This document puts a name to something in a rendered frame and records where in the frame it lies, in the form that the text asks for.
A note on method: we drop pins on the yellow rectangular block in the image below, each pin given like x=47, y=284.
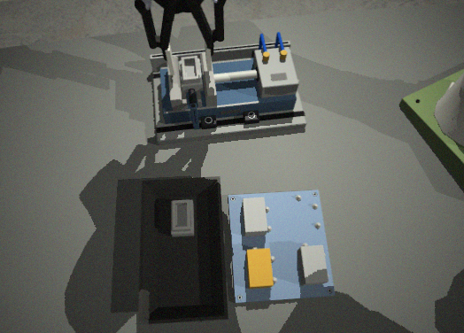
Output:
x=259, y=268

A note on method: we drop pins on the grey metal parallel bar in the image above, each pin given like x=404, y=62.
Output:
x=199, y=100

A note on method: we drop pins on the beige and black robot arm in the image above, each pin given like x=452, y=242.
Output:
x=449, y=111

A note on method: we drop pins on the grey narrow flat bar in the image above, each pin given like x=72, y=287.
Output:
x=184, y=97

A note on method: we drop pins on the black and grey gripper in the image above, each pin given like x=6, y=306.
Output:
x=172, y=7

